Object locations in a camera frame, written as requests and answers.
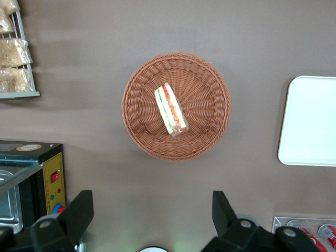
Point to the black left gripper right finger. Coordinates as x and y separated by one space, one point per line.
223 218

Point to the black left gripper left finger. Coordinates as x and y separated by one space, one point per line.
78 212

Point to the triangle sandwich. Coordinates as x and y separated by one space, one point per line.
170 110

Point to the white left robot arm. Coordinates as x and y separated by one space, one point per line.
151 250

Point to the round brown wicker basket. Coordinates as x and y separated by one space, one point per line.
204 110

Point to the cream rectangular tray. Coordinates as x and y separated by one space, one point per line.
309 120

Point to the tray of packaged snacks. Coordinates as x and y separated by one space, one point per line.
27 65

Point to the black glass food warmer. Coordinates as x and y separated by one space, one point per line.
53 162

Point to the clear acrylic bottle rack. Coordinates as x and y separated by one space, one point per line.
279 223

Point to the steel food pan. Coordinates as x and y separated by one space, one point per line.
10 210

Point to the red cola bottle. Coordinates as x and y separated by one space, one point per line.
312 239
328 232

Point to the clear bag of crackers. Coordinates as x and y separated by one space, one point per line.
5 23
9 5
15 80
14 51

